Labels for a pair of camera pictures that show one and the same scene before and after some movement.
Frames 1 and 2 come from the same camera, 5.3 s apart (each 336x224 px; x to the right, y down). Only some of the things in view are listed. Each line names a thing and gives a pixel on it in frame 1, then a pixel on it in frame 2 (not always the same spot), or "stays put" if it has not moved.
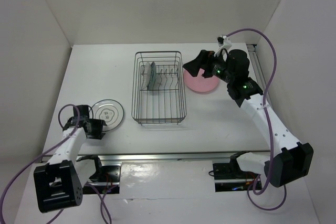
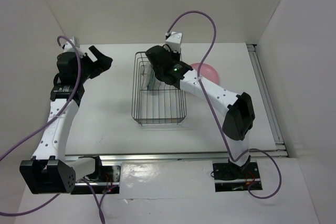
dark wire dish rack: (158, 93) stays put
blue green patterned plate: (153, 75) stays put
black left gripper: (98, 124) -> (103, 63)
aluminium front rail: (164, 156) stays put
